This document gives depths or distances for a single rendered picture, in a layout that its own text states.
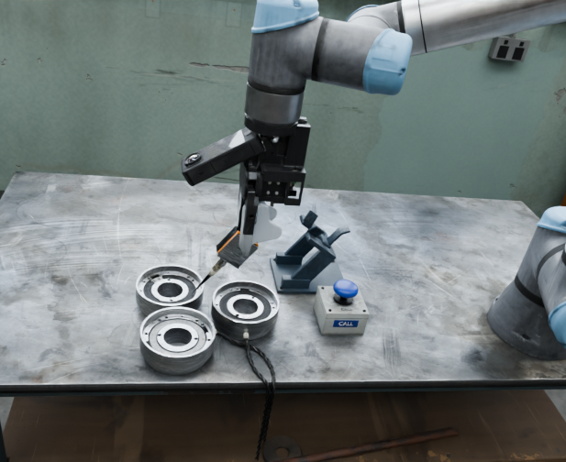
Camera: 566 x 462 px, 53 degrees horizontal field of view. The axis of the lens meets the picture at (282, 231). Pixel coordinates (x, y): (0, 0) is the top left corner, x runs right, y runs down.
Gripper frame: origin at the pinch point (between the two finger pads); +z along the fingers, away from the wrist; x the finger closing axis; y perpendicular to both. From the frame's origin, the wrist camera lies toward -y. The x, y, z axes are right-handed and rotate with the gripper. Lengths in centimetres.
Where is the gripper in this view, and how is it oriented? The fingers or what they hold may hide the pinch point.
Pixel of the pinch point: (240, 242)
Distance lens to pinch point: 85.5
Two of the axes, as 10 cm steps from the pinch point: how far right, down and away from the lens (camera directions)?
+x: -1.5, -5.4, 8.3
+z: -1.4, 8.4, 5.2
